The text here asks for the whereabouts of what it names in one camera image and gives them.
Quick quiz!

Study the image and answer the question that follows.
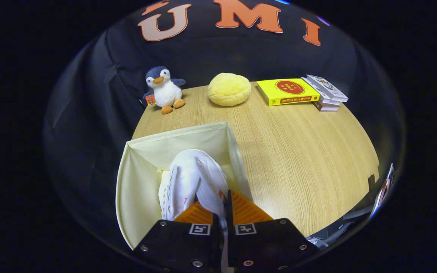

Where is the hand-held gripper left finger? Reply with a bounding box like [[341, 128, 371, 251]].
[[133, 201, 223, 273]]

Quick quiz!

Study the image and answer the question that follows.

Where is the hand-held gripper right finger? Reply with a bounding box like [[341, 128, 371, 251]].
[[224, 190, 319, 273]]

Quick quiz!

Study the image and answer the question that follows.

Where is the cream fabric storage box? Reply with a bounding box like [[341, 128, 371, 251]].
[[115, 121, 253, 251]]

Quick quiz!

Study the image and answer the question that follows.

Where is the yellow round plush cushion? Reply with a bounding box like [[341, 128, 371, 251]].
[[207, 73, 252, 107]]

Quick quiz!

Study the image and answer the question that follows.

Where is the penguin plush toy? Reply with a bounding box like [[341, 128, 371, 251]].
[[143, 66, 186, 115]]

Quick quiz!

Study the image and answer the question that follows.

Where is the yellow book with red circle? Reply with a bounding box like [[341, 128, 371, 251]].
[[256, 78, 321, 107]]

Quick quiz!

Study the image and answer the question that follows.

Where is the white book with colourful cover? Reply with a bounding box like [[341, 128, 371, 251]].
[[307, 74, 349, 103]]

